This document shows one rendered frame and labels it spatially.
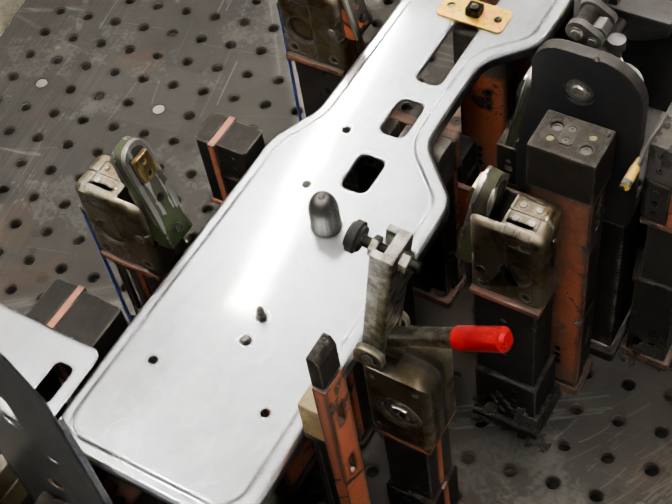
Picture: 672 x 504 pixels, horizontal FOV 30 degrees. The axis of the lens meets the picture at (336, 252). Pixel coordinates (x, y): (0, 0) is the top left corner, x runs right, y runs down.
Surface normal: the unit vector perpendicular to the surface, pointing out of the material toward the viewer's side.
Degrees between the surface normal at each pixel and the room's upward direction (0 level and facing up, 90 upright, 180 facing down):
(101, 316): 0
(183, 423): 0
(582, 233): 90
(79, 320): 0
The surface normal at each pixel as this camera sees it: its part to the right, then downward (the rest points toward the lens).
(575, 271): -0.50, 0.73
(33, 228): -0.11, -0.59
